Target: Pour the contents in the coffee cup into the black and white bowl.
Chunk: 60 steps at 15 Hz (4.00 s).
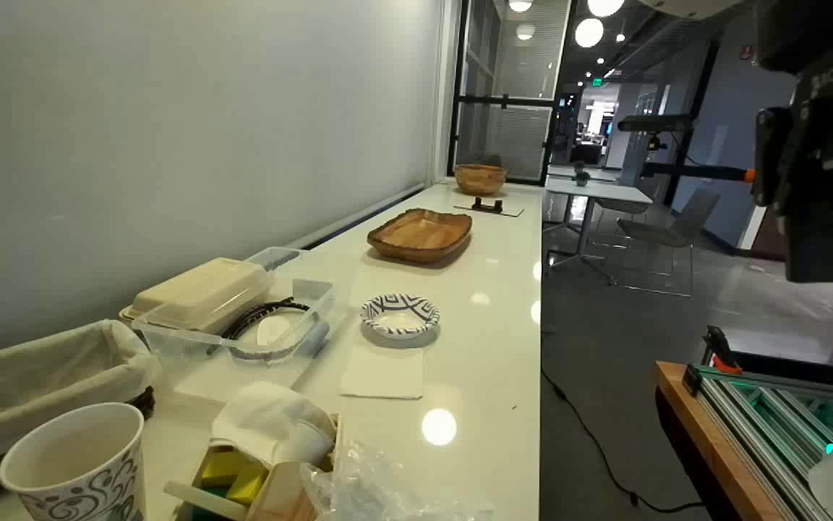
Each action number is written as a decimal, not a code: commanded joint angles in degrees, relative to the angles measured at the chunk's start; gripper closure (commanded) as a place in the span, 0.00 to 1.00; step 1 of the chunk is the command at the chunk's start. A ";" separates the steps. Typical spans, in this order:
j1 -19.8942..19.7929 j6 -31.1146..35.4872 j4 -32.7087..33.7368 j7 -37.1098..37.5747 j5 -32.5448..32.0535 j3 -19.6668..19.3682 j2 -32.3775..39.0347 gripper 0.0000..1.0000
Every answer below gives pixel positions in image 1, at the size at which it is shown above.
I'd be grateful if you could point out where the cloth lined basket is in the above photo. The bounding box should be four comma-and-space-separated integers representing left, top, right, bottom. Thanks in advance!
0, 317, 161, 457

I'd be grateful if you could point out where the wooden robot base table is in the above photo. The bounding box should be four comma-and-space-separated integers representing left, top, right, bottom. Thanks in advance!
655, 362, 798, 521

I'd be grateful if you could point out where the beige takeout box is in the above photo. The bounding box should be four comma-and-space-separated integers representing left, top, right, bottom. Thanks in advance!
119, 256, 275, 331

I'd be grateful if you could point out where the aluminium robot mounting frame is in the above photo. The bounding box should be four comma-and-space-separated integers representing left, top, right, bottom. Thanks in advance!
685, 323, 833, 521

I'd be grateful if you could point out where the crumpled clear plastic bag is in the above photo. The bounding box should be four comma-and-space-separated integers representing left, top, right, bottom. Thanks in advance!
302, 443, 495, 521

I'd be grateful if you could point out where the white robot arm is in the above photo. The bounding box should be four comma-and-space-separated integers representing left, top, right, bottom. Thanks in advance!
756, 0, 833, 284

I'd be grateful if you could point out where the black floor cable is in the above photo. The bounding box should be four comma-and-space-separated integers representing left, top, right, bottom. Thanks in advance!
541, 371, 707, 514

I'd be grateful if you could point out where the small black stand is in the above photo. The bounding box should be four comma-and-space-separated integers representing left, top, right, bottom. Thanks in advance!
473, 197, 503, 214

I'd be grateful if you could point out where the white paper napkin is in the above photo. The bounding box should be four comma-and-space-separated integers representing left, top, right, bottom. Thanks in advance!
340, 347, 424, 398

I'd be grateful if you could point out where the clear plastic container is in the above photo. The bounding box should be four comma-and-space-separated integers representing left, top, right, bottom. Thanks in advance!
137, 278, 335, 382

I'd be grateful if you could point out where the round wooden bowl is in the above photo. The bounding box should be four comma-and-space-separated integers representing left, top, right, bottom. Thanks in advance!
454, 162, 508, 197

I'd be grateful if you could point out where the patterned paper coffee cup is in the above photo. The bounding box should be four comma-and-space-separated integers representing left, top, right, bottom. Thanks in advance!
0, 402, 146, 521

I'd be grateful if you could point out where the black and white bowl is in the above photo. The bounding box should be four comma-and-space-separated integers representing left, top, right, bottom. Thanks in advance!
363, 291, 440, 347

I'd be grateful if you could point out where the rectangular wooden tray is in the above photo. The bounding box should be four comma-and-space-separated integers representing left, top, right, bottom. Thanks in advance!
369, 207, 473, 263

